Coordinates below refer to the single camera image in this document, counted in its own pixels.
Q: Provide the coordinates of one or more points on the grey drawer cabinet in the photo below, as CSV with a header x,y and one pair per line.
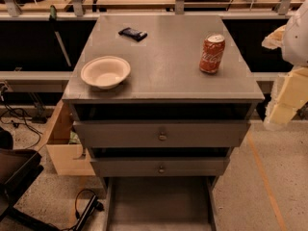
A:
x,y
165,83

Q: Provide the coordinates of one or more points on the upper grey drawer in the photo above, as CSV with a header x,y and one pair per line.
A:
x,y
120,134

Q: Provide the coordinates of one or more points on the black power strip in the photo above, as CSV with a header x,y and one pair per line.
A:
x,y
93,205

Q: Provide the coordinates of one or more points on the black chair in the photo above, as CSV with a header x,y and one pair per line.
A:
x,y
19,168

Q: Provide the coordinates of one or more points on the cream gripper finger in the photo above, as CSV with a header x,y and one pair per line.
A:
x,y
275,39
289,94

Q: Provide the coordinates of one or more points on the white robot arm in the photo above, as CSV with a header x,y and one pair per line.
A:
x,y
295,39

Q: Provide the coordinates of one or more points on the red coke can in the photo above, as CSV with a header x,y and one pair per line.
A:
x,y
213,48

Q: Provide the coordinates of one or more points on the lower grey drawer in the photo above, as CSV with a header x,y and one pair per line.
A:
x,y
161,166

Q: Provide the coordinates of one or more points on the bottom open grey drawer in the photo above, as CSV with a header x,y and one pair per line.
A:
x,y
160,204

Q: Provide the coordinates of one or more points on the dark snack bar wrapper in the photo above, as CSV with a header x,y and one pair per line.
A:
x,y
133,34

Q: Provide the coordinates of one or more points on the white paper bowl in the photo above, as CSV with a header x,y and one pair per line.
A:
x,y
105,72

